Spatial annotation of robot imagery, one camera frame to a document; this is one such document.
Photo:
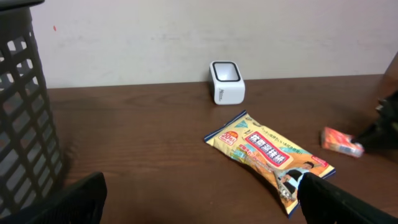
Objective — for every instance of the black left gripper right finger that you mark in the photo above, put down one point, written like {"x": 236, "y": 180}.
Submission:
{"x": 323, "y": 202}

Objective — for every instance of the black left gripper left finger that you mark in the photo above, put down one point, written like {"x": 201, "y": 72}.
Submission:
{"x": 79, "y": 203}

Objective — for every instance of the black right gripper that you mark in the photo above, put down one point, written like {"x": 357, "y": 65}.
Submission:
{"x": 382, "y": 134}

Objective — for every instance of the small orange sachet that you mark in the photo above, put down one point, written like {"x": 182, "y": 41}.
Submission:
{"x": 334, "y": 140}

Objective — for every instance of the yellow snack bag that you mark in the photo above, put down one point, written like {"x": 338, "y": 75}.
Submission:
{"x": 280, "y": 161}

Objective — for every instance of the white barcode scanner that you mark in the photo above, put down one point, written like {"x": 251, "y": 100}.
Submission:
{"x": 227, "y": 84}

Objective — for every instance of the grey plastic basket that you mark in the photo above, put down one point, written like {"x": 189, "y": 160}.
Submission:
{"x": 31, "y": 158}

